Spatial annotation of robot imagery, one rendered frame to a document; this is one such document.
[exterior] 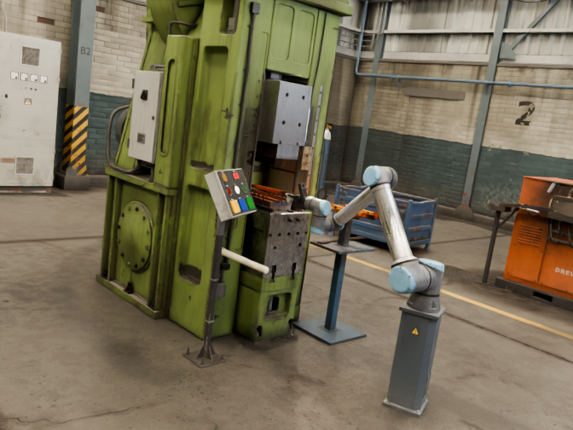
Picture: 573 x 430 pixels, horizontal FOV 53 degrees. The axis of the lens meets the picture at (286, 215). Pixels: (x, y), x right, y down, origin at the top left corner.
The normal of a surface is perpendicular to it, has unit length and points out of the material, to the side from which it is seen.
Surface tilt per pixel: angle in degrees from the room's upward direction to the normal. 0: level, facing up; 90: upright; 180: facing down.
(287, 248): 90
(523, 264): 90
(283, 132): 90
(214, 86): 89
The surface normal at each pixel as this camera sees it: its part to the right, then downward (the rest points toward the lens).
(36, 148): 0.69, 0.22
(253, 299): -0.71, 0.02
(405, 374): -0.44, 0.10
